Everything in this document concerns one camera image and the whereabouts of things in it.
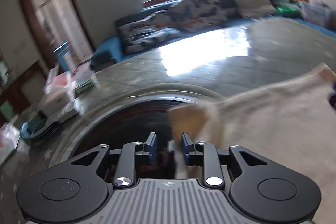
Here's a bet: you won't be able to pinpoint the blue corner sofa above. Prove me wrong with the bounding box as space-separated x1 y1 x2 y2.
90 0 335 72

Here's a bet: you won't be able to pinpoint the soft pack pink tissues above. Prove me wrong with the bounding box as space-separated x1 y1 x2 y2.
0 122 20 166

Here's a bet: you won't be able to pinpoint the plain grey cushion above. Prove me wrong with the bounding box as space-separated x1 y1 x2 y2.
234 0 277 19

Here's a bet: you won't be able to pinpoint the white power strip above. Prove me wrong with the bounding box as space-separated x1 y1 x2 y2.
47 98 81 124

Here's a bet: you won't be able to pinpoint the butterfly pillow upright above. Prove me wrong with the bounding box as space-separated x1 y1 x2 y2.
169 0 227 32

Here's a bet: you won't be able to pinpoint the dark wooden sideboard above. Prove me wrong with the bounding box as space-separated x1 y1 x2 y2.
1 61 47 115

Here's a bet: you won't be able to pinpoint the cream beige sweatshirt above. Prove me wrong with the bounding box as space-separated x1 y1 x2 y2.
167 64 335 223

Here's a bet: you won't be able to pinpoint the green card stack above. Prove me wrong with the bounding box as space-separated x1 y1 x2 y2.
72 71 98 97

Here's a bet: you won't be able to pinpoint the round black induction cooktop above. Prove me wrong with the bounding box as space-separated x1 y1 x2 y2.
70 99 183 157

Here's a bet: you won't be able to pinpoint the clear plastic storage box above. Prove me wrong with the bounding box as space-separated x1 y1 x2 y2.
300 2 332 28

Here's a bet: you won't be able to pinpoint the white tissue box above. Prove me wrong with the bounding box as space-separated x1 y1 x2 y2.
38 66 75 117

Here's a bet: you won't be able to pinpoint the blue white toy cabinet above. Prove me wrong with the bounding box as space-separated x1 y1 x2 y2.
53 42 77 74

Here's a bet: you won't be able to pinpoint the green plastic bowl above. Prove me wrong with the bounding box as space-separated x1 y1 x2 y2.
276 5 299 17

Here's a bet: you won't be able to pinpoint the butterfly pillow lying left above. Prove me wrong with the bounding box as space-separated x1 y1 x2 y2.
118 10 183 55

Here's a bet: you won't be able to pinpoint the grey quilted star tablecloth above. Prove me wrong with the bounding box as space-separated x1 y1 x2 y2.
1 18 335 223

